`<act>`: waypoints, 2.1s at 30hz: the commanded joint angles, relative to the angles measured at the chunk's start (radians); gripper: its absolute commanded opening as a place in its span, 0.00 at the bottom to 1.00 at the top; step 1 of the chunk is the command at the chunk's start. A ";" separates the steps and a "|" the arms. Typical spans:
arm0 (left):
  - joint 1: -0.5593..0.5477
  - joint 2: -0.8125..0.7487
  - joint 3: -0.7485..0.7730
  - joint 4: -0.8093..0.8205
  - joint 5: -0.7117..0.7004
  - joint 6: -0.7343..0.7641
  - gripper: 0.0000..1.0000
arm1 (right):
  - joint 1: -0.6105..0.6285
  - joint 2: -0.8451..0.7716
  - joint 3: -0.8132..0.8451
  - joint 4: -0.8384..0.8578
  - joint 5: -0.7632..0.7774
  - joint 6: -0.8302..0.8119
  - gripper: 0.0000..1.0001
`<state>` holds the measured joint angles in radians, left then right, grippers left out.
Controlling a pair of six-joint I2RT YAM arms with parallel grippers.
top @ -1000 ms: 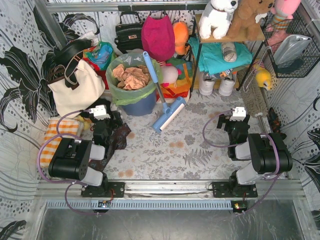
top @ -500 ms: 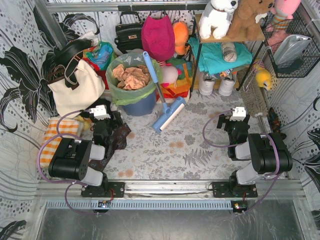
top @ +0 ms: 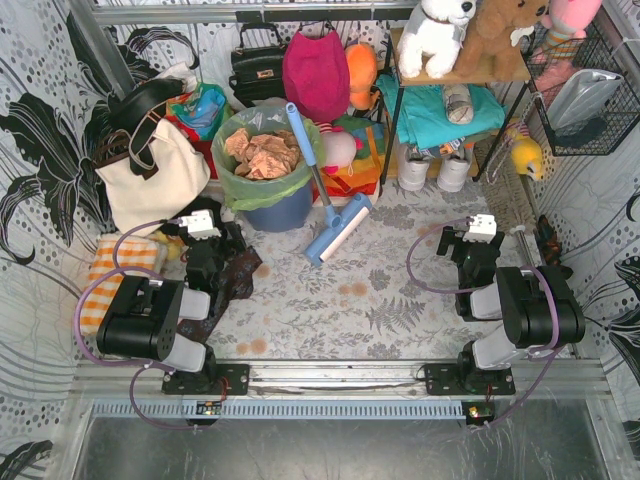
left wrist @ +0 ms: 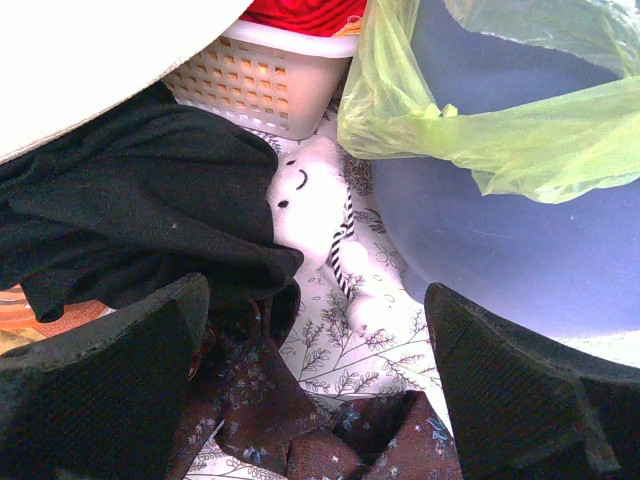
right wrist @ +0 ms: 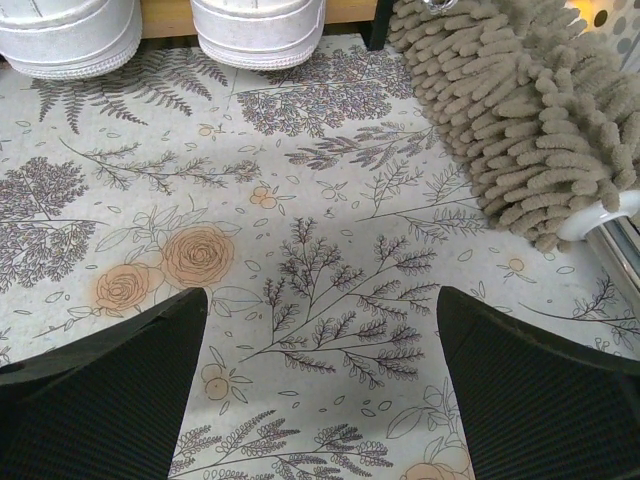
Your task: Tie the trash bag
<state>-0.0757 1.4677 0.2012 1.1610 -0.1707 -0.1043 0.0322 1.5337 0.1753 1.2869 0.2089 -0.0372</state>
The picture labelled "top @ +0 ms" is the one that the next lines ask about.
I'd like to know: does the blue lint roller mop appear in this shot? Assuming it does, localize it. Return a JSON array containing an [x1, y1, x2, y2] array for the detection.
[[285, 102, 373, 266]]

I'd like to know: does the blue trash bin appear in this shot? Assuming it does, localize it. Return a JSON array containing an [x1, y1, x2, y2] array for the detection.
[[242, 181, 313, 233]]

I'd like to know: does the green plastic trash bag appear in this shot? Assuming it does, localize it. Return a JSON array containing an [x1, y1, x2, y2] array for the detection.
[[211, 106, 312, 211]]

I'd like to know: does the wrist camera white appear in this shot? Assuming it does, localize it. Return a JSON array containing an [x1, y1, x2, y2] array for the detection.
[[463, 214, 498, 243], [178, 209, 221, 240]]

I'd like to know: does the brown teddy bear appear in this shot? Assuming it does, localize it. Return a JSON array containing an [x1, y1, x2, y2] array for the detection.
[[454, 0, 549, 82]]

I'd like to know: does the orange plush toy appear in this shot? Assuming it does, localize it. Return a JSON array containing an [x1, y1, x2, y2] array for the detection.
[[345, 43, 379, 110]]

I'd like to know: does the teal folded cloth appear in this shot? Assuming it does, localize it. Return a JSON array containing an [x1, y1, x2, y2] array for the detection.
[[396, 85, 505, 149]]

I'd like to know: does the cream canvas tote bag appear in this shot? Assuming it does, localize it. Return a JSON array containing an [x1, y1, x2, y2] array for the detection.
[[96, 119, 210, 236]]

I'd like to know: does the white sneakers pair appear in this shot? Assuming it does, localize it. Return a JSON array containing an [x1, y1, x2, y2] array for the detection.
[[397, 144, 473, 193]]

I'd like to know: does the yellow duck plush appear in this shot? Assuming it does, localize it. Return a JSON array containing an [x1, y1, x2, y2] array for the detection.
[[506, 123, 543, 181]]

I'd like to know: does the silver foil pouch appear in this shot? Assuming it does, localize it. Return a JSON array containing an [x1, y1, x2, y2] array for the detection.
[[546, 69, 625, 130]]

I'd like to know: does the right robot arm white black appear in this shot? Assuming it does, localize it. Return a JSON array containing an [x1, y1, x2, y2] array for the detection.
[[424, 225, 586, 397]]

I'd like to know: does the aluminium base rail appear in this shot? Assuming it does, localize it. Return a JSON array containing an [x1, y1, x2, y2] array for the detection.
[[71, 358, 611, 421]]

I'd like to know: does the purple cable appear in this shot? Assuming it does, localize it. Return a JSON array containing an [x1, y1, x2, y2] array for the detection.
[[405, 219, 569, 429], [73, 218, 221, 432]]

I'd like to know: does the pink white pig plush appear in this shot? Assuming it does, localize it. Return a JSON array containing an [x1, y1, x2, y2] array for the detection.
[[316, 123, 364, 175]]

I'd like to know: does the black metal shelf rack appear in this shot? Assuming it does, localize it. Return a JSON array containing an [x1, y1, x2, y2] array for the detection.
[[377, 27, 544, 194]]

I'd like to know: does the dark floral necktie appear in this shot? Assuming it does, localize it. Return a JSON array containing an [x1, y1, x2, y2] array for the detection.
[[177, 246, 262, 344]]

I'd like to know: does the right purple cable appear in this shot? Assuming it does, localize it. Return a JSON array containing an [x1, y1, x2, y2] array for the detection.
[[405, 219, 569, 429]]

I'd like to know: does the colourful printed cloth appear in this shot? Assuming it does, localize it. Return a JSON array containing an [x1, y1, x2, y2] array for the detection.
[[165, 83, 233, 142]]

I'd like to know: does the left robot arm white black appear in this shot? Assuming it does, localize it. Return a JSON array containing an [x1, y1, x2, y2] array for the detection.
[[96, 222, 261, 397]]

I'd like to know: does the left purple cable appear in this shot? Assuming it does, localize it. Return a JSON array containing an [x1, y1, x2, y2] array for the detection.
[[73, 218, 221, 432]]

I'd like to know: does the crumpled brown paper trash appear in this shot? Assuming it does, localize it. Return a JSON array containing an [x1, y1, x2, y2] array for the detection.
[[225, 128, 302, 181]]

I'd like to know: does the black leather handbag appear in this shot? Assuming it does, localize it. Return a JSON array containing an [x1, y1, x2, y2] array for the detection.
[[228, 22, 287, 107]]

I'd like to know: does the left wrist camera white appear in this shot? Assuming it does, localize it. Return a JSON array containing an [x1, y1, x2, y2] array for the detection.
[[178, 209, 221, 240]]

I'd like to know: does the white dog plush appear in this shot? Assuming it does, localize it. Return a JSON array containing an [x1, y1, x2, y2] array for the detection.
[[398, 0, 477, 79]]

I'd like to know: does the black wire basket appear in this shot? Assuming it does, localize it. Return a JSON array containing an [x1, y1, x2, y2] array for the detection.
[[522, 25, 639, 157]]

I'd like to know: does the orange checked towel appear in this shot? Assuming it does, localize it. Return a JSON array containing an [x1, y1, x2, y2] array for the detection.
[[80, 234, 167, 336]]

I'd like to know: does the magenta felt hat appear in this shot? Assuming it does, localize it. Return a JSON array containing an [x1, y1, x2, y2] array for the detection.
[[283, 30, 350, 123]]

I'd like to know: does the pink plush toy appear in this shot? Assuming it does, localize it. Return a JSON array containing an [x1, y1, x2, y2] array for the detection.
[[531, 0, 602, 64]]

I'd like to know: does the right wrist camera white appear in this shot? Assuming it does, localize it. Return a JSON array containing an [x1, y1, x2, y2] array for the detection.
[[463, 214, 498, 243]]

